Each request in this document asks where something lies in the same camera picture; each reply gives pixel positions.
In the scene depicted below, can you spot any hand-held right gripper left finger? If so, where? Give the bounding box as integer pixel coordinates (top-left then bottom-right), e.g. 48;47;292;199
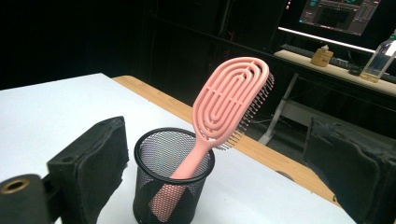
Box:
47;116;130;224

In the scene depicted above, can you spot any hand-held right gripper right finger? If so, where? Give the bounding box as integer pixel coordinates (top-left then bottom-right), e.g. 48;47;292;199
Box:
303;116;396;224

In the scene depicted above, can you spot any black mesh cup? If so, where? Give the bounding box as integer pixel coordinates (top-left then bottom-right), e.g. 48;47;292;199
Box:
132;126;217;224

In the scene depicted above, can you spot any pink hairbrush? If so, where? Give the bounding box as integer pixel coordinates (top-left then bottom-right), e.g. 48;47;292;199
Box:
148;56;276;223

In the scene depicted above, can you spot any white table cover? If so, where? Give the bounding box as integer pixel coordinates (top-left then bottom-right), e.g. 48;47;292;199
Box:
0;73;358;224

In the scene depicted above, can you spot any wooden table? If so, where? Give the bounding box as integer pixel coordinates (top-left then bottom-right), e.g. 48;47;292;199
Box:
112;75;342;208

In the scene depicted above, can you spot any white-legged desk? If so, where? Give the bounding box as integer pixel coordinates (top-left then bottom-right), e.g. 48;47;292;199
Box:
258;49;396;147

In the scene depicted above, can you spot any clear plastic bottle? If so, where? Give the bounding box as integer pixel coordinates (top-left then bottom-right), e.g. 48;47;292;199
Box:
360;29;396;84

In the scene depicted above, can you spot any small tan box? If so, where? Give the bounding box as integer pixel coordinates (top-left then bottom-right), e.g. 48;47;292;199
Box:
310;45;334;68

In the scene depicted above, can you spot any computer monitor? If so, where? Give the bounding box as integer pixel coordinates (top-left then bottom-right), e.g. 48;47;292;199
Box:
276;0;396;53

